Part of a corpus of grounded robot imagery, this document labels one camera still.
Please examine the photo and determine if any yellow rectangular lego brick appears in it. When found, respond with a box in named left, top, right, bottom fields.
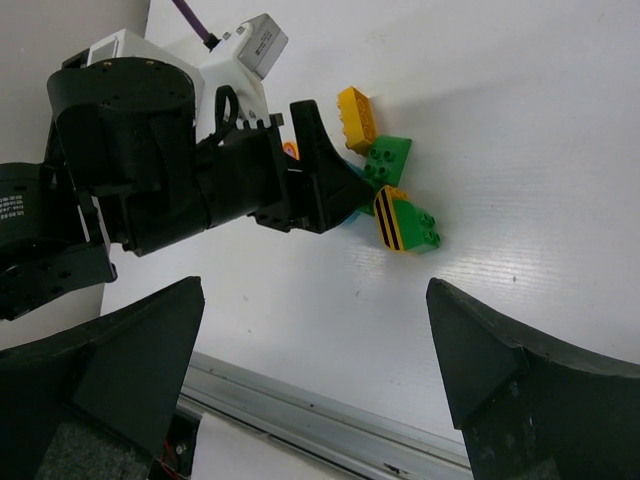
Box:
left=337, top=86, right=377, bottom=156

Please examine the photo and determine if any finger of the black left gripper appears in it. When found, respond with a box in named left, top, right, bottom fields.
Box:
left=287, top=100, right=373, bottom=234

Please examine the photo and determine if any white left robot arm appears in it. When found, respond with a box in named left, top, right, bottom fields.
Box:
left=1, top=23, right=374, bottom=320

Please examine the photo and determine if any green number three lego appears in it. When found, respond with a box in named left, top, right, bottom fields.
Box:
left=358, top=187, right=378, bottom=217

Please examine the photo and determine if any teal round flower lego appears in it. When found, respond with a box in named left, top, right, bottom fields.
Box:
left=340, top=161, right=365, bottom=226

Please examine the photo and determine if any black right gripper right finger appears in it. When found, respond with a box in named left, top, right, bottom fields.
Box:
left=426, top=278, right=639, bottom=479

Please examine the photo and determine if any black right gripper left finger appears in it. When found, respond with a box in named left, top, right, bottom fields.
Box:
left=1, top=276, right=205, bottom=479

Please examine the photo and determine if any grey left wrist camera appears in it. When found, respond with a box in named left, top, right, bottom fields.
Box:
left=236, top=13, right=288, bottom=80

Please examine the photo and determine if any yellow butterfly lego piece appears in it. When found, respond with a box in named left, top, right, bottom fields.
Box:
left=282, top=141, right=300, bottom=160

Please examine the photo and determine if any green square lego brick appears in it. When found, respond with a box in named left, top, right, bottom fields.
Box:
left=363, top=135, right=413, bottom=187

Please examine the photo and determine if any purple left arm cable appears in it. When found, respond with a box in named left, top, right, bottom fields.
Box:
left=172, top=0, right=221, bottom=51

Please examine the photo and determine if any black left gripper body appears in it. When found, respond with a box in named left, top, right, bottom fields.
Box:
left=47, top=57, right=287, bottom=256

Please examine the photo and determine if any yellow striped green bee lego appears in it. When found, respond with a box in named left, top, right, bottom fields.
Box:
left=373, top=186, right=441, bottom=254

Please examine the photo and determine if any aluminium table edge rail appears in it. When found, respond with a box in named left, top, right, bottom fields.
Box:
left=179, top=353, right=473, bottom=479

